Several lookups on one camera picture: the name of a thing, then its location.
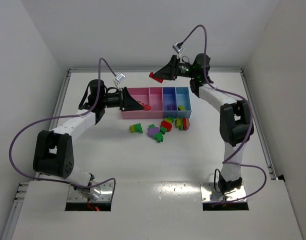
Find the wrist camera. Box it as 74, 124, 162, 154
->
114, 72, 126, 87
172, 42, 184, 58

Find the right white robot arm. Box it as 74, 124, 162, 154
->
151, 53, 254, 194

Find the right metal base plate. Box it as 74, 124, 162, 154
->
200, 182, 249, 211

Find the lime lego brick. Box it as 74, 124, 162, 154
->
178, 105, 185, 111

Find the purple oval green lego cluster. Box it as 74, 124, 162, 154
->
147, 124, 167, 143

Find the purple lego brick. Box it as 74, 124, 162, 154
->
167, 104, 176, 111

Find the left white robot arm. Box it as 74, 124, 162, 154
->
33, 79, 144, 201

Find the red lime purple lego cluster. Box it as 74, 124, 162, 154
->
175, 118, 190, 131

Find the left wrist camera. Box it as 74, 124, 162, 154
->
114, 72, 126, 87

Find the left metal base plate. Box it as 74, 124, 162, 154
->
65, 180, 115, 212

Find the metal base plate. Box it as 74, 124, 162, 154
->
200, 182, 249, 211
65, 180, 115, 212

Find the red lego brick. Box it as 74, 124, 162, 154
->
149, 72, 164, 83
138, 101, 152, 111

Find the purple-blue bin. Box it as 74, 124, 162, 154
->
162, 87, 177, 118

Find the red oval lime lego cluster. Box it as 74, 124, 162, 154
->
160, 116, 174, 132

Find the light blue bin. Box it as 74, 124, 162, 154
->
176, 87, 192, 119

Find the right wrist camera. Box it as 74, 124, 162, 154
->
172, 42, 184, 58

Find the small pink bin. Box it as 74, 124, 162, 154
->
149, 87, 163, 119

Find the large pink bin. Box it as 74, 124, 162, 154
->
121, 87, 149, 120

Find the green and lime lego stack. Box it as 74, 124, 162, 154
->
129, 123, 143, 134

